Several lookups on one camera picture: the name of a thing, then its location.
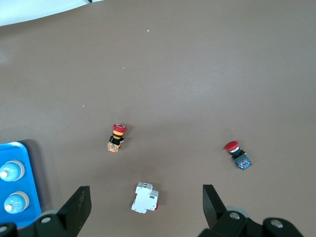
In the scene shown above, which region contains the brown table mat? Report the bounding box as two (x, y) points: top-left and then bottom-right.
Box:
(0, 0), (316, 237)

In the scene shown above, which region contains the light blue dome bell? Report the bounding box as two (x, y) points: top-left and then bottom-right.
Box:
(0, 159), (25, 183)
(3, 191), (30, 214)

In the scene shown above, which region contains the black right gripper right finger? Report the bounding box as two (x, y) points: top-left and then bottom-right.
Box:
(197, 184), (307, 237)

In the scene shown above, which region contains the white circuit breaker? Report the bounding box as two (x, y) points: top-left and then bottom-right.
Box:
(130, 182), (160, 214)

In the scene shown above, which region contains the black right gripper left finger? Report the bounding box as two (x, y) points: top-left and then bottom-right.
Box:
(0, 186), (92, 237)

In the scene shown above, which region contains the red mushroom button black base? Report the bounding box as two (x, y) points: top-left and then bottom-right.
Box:
(224, 141), (253, 171)

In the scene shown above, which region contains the blue plastic tray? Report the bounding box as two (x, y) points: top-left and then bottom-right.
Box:
(0, 141), (42, 228)

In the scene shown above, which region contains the red button with orange base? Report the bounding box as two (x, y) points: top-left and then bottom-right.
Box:
(107, 123), (127, 153)

